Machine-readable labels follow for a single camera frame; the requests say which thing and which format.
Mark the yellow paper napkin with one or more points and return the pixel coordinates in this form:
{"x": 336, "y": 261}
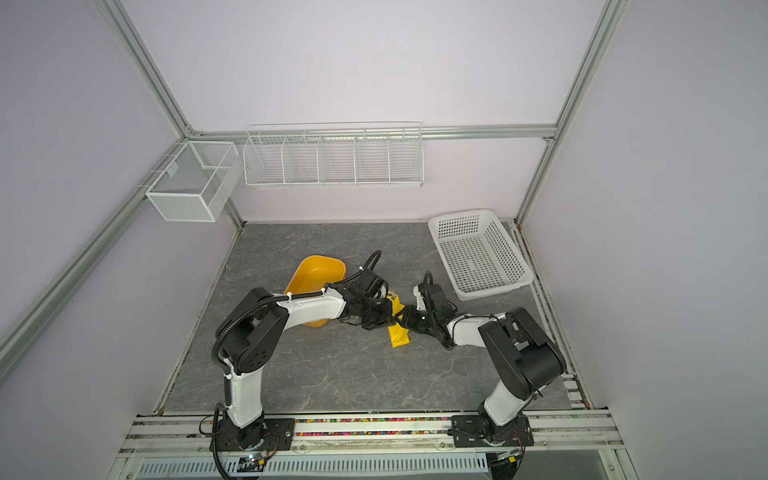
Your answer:
{"x": 399, "y": 336}

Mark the white mesh box basket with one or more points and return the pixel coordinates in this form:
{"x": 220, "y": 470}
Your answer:
{"x": 196, "y": 184}

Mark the yellow plastic tray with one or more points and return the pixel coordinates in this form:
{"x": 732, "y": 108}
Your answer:
{"x": 314, "y": 272}

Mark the white perforated plastic basket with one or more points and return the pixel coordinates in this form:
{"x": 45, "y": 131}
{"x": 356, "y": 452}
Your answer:
{"x": 479, "y": 255}

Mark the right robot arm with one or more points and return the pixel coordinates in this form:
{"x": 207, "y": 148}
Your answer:
{"x": 524, "y": 357}

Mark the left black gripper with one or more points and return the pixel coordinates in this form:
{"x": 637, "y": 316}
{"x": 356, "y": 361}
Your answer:
{"x": 387, "y": 316}

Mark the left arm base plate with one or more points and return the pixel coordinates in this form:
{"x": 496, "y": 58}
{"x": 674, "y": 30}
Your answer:
{"x": 265, "y": 434}

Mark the white wire shelf rack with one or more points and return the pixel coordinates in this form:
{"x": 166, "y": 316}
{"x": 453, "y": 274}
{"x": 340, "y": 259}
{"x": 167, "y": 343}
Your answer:
{"x": 334, "y": 154}

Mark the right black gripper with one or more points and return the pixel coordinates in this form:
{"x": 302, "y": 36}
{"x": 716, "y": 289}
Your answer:
{"x": 408, "y": 318}

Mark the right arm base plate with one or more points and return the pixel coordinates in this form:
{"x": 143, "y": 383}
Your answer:
{"x": 475, "y": 431}

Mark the white vent grille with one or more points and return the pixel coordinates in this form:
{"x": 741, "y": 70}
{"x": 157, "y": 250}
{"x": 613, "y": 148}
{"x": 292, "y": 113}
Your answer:
{"x": 323, "y": 466}

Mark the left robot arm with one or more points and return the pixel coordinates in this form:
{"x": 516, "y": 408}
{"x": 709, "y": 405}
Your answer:
{"x": 247, "y": 340}

